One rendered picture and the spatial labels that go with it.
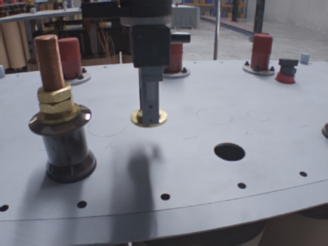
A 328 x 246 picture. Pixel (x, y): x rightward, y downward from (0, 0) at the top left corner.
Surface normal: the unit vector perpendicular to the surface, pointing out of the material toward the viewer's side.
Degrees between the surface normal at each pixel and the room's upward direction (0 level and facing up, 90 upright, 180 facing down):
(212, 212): 11
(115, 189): 0
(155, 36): 90
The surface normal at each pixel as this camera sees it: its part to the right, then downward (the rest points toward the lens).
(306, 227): -0.37, 0.45
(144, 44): 0.16, 0.48
